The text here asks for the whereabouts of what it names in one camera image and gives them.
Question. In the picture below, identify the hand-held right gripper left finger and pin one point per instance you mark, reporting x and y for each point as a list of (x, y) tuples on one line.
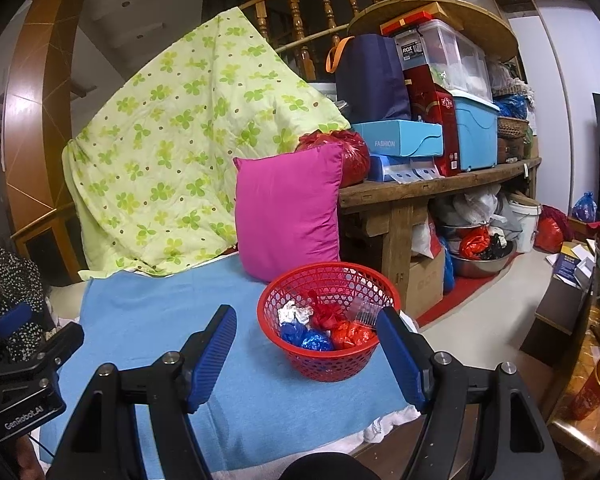
[(212, 355)]

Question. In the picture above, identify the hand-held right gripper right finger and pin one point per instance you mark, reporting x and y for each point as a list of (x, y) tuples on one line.
[(400, 360)]

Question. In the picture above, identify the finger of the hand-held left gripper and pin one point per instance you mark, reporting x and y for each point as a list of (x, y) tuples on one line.
[(12, 320)]

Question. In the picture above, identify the pale plastic wrapper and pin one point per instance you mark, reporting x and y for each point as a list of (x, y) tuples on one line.
[(365, 310)]

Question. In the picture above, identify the red plastic mesh basket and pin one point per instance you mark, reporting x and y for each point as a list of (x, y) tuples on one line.
[(330, 365)]

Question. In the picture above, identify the white paper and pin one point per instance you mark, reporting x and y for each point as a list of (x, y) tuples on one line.
[(292, 314)]

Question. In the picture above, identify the blue plastic bag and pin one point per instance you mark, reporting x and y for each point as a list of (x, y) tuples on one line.
[(310, 340)]

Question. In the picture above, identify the black white dotted cloth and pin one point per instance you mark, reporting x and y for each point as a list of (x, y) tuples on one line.
[(5, 280)]

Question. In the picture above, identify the brown cardboard box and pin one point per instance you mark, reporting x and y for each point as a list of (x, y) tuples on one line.
[(425, 285)]

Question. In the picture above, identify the blue towel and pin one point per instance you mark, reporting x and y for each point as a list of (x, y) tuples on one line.
[(145, 310)]

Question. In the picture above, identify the red floor mat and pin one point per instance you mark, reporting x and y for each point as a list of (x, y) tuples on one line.
[(460, 292)]

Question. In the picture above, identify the blue plastic sack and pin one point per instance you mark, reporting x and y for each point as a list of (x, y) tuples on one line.
[(447, 267)]

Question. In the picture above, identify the steel basin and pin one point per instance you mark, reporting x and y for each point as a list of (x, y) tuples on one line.
[(480, 267)]

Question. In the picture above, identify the orange red plastic bag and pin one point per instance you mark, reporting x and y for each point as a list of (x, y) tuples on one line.
[(475, 245)]

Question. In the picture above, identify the pink pillow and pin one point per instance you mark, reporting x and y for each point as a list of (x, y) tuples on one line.
[(285, 210)]

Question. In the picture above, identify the open brown box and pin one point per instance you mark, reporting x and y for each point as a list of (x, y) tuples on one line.
[(555, 305)]

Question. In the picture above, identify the white plastic bag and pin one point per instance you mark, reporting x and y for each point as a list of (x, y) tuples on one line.
[(475, 207)]

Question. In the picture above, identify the rough wooden table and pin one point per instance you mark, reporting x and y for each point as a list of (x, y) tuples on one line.
[(430, 185)]

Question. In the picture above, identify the white bucket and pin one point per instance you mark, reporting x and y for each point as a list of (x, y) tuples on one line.
[(522, 230)]

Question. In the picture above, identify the blue white packet box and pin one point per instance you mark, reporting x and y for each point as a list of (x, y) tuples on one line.
[(385, 167)]

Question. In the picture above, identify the large red plastic bag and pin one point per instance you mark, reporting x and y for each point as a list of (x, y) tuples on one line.
[(547, 235)]

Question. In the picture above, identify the glossy wooden side table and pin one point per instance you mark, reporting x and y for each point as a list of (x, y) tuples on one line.
[(580, 440)]

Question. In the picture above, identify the gold red tube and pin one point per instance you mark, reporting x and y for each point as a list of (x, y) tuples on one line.
[(597, 385)]

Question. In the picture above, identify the shiny red bag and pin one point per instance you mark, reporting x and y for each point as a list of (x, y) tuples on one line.
[(355, 160)]

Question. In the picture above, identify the light blue cardboard box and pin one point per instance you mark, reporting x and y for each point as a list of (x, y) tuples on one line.
[(395, 142)]

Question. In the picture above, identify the green floral quilt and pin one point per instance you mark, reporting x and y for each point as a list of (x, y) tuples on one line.
[(180, 135)]

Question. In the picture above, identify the blue storage bin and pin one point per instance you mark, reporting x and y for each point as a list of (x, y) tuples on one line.
[(475, 135)]

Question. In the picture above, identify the small blue knotted bag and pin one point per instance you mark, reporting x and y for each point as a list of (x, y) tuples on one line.
[(582, 207)]

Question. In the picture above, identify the dark red gift box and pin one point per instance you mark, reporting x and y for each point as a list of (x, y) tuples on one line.
[(430, 105)]

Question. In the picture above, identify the wicker basket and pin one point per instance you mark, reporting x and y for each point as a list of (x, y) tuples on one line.
[(512, 127)]

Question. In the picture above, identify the navy tote bag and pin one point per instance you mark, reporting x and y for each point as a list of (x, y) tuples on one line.
[(370, 80)]

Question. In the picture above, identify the clear storage bin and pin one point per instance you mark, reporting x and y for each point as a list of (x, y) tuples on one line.
[(455, 60)]

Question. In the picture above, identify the flat red box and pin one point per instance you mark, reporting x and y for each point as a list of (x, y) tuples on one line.
[(405, 22)]

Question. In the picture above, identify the round wooden board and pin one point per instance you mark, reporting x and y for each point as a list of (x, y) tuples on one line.
[(500, 35)]

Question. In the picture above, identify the wooden stair railing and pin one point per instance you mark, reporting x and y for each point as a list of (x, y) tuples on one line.
[(295, 15)]

